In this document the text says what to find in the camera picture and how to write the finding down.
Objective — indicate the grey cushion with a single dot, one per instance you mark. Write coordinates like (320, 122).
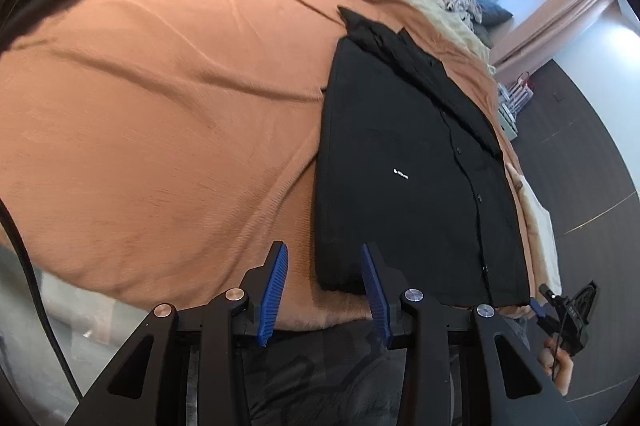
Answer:
(492, 11)

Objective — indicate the orange blanket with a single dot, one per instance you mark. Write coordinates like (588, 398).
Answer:
(175, 131)

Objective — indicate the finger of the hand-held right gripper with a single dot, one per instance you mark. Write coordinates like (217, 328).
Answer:
(536, 307)

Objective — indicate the black button shirt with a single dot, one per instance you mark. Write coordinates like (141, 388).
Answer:
(400, 146)

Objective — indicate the person's right hand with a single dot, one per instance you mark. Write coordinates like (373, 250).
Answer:
(562, 368)

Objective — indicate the pink curtain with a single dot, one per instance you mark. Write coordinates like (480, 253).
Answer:
(550, 21)

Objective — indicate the person's grey printed pants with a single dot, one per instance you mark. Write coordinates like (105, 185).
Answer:
(325, 381)

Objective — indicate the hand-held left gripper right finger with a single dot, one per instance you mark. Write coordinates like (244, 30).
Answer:
(372, 291)

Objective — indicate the cream white cloth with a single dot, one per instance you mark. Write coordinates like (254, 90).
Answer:
(540, 231)

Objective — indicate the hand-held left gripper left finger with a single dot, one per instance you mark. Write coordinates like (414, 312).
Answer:
(274, 291)

